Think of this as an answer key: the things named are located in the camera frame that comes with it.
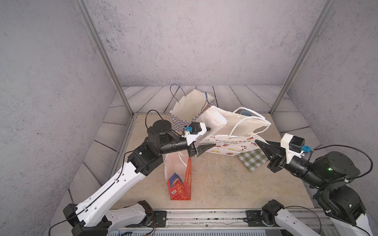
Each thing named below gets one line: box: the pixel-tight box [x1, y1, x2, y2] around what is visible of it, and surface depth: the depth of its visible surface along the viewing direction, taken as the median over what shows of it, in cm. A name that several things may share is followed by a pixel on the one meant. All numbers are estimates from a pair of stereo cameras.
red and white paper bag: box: [163, 150, 192, 201], surface depth 66 cm
